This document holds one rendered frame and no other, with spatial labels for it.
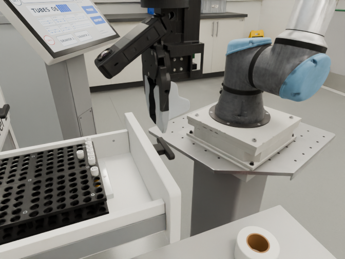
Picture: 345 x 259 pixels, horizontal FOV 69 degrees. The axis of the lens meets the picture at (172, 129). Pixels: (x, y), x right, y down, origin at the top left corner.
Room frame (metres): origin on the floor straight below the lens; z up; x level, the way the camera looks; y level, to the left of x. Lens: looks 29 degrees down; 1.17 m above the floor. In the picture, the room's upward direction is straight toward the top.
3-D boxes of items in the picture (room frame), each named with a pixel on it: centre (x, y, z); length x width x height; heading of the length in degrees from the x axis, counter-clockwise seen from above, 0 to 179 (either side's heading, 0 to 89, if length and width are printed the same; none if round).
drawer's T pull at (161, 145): (0.40, 0.03, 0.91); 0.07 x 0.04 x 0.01; 22
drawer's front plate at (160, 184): (0.39, 0.05, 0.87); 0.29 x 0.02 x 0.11; 22
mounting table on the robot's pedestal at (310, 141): (0.73, -0.23, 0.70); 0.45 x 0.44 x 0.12; 131
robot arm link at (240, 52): (0.71, -0.21, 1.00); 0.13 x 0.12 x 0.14; 34
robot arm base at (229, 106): (0.72, -0.21, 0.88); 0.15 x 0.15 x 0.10
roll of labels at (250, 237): (0.28, -0.14, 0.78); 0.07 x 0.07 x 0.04
